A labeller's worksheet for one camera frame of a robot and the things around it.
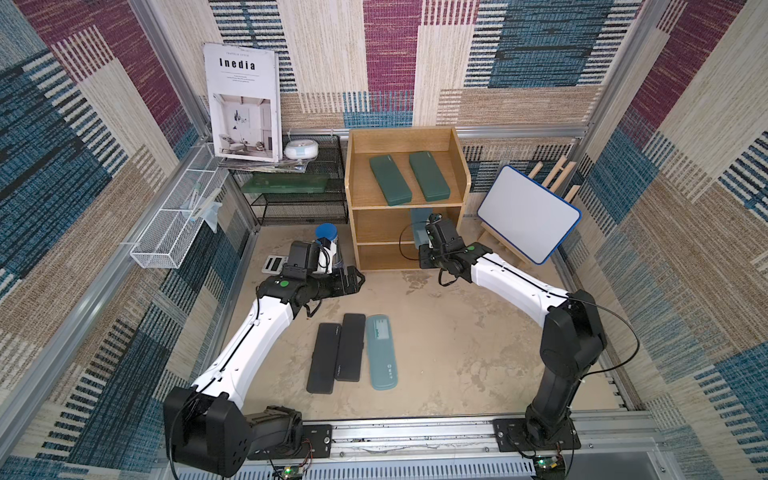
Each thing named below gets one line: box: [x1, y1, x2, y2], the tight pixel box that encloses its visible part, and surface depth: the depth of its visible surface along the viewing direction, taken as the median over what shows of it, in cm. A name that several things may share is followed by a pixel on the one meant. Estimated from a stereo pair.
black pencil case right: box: [334, 313, 366, 382], surface depth 90 cm
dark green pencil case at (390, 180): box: [370, 155, 412, 206], surface depth 89 cm
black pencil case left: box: [306, 323, 342, 395], surface depth 87 cm
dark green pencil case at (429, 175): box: [409, 151, 451, 202], surface depth 89 cm
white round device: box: [284, 139, 319, 160], surface depth 89 cm
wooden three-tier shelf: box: [344, 127, 472, 271], surface depth 91 cm
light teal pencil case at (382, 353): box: [366, 314, 399, 391], surface depth 90 cm
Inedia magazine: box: [203, 42, 283, 163], surface depth 79 cm
